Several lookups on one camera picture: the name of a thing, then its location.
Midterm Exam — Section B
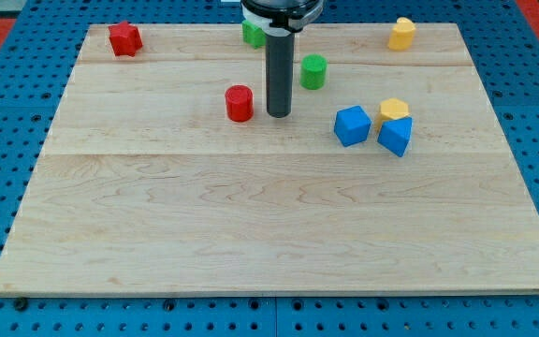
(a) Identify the green cube block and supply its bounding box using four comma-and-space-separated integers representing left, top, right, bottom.
241, 20, 266, 49

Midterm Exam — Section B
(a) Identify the red star block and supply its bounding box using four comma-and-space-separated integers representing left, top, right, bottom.
108, 21, 143, 57

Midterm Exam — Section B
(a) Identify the yellow heart block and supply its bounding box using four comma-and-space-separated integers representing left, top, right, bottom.
387, 17, 416, 51

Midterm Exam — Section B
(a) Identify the blue cube block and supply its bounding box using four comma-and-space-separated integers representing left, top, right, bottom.
334, 106, 371, 147

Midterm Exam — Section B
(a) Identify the light wooden board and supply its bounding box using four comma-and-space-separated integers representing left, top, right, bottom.
0, 23, 539, 298

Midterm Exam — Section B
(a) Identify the green cylinder block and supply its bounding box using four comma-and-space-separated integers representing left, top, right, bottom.
300, 54, 328, 90

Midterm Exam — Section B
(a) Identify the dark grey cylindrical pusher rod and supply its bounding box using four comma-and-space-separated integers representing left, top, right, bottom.
265, 34, 295, 118

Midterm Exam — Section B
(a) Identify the red cylinder block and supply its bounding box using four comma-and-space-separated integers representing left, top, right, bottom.
225, 84, 254, 123

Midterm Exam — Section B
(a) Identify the blue triangular prism block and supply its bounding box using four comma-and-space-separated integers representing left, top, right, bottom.
377, 117, 414, 157

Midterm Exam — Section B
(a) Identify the yellow hexagon block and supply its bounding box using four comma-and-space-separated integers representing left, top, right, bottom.
375, 97, 410, 133

